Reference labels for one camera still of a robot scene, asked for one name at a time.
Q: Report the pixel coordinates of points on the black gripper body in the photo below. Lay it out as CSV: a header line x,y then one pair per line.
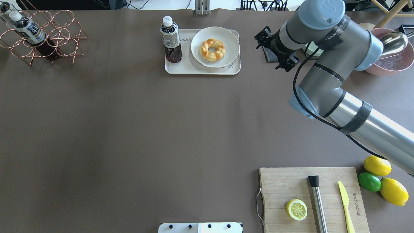
x,y
276,44

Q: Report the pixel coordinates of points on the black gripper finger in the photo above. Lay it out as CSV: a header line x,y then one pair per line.
x,y
264,38
287,63

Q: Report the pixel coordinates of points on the white round plate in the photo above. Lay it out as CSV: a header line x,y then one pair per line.
x,y
229,39

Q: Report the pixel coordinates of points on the twisted glazed donut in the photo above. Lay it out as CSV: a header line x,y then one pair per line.
x,y
212,50

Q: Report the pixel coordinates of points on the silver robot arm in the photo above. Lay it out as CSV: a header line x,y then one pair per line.
x,y
346,47

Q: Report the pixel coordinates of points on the white serving tray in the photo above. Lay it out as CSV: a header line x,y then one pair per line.
x,y
192,62

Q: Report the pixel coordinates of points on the dark drink bottle on tray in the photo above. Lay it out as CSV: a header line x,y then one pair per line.
x,y
171,40

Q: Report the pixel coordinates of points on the grey folded cloth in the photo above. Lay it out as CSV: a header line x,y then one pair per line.
x,y
269,55

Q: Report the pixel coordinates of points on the mint green bowl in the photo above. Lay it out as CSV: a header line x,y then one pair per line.
x,y
311,47

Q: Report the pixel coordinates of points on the pink bowl with ice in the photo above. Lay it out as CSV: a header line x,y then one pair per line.
x,y
393,65

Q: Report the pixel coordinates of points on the steel ice scoop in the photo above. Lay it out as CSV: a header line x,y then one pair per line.
x,y
394,43

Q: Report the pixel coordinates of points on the wooden mug tree stand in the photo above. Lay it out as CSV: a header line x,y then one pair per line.
x,y
389,14

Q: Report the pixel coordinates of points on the bamboo cutting board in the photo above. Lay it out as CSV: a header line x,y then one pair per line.
x,y
280,185

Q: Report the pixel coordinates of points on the whole lemon far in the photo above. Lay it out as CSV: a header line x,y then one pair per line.
x,y
377,166

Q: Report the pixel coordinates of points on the whole lemon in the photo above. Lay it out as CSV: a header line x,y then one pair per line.
x,y
377,166
394,192

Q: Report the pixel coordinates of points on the green lime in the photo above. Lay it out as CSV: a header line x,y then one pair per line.
x,y
369,182

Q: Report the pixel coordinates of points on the yellow plastic knife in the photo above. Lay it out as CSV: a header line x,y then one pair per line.
x,y
345,200

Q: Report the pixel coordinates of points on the lemon half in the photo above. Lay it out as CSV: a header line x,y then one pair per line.
x,y
297,209

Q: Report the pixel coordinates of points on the steel muddler black tip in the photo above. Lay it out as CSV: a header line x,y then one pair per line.
x,y
317,199

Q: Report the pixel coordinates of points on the whole lemon near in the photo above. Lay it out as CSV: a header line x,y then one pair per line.
x,y
394,192

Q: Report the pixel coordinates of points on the dark bottle in rack front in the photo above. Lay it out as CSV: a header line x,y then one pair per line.
x,y
34,36

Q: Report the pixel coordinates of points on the dark bottle in rack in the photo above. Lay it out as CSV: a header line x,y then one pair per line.
x,y
5,9
34,36

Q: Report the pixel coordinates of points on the dark bottle in rack rear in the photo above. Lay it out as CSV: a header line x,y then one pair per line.
x,y
5,9

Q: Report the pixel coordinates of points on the aluminium frame post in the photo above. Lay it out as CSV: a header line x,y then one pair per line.
x,y
202,7

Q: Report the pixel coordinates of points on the copper wire bottle rack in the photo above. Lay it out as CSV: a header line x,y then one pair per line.
x,y
63,35

